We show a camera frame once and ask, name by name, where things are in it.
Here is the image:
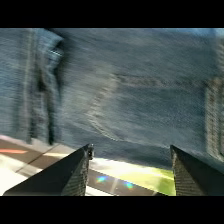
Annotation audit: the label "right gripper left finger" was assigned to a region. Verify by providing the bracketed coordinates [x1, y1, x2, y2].
[3, 143, 95, 197]

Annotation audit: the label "grey checked garment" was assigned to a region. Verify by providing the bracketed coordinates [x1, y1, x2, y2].
[204, 39, 224, 162]

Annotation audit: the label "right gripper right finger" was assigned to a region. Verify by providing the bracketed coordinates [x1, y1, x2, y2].
[169, 144, 224, 197]

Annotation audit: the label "blue jeans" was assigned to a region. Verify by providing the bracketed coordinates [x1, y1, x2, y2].
[0, 28, 224, 170]

